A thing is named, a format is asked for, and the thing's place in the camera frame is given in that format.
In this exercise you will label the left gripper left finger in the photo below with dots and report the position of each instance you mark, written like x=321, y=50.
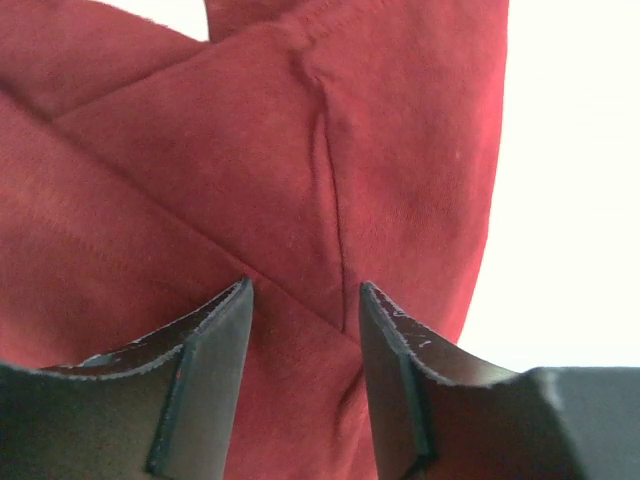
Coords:
x=161, y=407

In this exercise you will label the dark red t-shirt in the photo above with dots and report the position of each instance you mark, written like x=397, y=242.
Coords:
x=308, y=145

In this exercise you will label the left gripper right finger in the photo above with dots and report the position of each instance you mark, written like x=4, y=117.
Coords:
x=436, y=411

